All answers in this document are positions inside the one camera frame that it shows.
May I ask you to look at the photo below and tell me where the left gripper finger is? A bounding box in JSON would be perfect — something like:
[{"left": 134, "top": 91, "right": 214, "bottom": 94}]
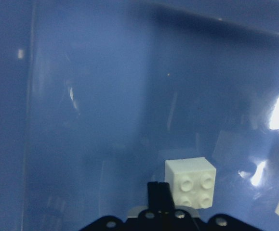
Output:
[
  {"left": 127, "top": 181, "right": 159, "bottom": 218},
  {"left": 158, "top": 182, "right": 199, "bottom": 218}
]

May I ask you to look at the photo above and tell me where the blue plastic tray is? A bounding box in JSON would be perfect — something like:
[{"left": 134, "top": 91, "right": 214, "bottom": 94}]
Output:
[{"left": 0, "top": 0, "right": 279, "bottom": 231}]

